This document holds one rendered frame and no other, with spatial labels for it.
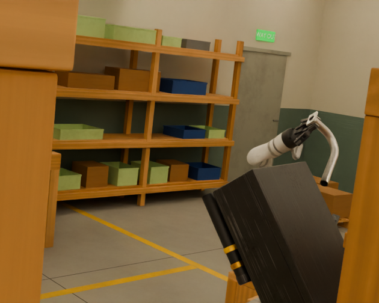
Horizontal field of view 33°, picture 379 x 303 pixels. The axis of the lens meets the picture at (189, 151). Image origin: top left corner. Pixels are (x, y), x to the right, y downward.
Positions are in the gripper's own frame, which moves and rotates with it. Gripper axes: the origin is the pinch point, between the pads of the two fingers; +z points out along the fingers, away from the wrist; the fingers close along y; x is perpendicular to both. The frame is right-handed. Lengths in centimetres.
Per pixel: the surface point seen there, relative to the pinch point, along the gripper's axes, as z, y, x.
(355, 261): 57, -101, -21
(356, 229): 60, -97, -25
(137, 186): -473, 296, 96
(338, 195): -325, 361, 285
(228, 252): -9, -66, -11
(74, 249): -389, 124, 43
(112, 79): -400, 341, -14
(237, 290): -121, 6, 64
